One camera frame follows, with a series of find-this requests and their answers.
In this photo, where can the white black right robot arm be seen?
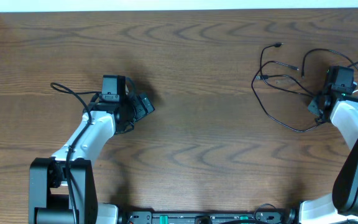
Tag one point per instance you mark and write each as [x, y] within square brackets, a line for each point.
[341, 205]

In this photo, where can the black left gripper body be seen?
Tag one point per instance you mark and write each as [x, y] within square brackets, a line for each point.
[140, 109]

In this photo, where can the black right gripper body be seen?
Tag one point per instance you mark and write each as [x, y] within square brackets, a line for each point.
[313, 106]

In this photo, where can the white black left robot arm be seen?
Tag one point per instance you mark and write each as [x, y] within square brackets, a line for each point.
[61, 187]

